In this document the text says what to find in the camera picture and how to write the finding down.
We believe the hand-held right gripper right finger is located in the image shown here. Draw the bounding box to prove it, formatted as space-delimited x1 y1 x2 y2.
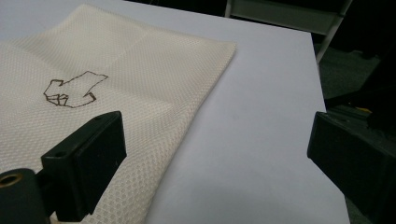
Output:
306 111 396 224

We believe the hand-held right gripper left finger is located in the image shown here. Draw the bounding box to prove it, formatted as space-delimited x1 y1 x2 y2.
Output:
40 110 128 223

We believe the cream waffle-weave cloth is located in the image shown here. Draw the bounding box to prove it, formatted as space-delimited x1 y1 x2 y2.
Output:
0 3 237 224

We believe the grey metal frame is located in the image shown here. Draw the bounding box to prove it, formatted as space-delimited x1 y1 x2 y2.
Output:
224 0 354 64

